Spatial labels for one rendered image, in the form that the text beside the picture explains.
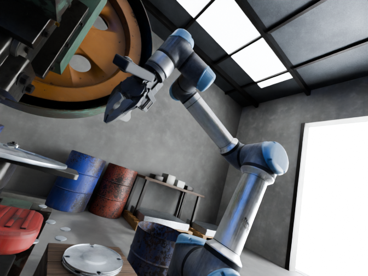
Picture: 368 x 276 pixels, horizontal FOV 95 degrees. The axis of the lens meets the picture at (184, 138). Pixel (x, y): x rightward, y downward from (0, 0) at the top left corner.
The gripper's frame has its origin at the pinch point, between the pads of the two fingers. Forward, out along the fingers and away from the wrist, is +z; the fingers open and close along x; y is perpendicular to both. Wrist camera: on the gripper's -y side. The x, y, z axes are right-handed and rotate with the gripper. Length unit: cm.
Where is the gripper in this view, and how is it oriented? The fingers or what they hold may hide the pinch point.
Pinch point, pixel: (107, 118)
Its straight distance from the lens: 49.9
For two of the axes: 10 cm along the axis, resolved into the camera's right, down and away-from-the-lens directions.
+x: -8.0, -5.3, 2.7
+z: -5.9, 7.8, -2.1
